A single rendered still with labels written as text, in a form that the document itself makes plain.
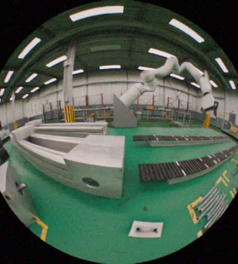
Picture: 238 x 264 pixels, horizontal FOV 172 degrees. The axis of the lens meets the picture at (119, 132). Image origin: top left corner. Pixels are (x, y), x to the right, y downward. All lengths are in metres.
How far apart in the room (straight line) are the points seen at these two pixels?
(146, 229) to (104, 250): 0.08
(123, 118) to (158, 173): 0.47
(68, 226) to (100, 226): 0.06
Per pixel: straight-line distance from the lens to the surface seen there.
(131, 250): 0.17
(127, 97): 0.67
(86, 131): 0.33
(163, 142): 0.37
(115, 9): 3.36
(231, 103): 11.24
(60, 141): 0.24
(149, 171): 0.18
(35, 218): 0.22
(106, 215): 0.17
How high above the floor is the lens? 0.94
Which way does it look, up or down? 19 degrees down
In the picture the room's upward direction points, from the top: straight up
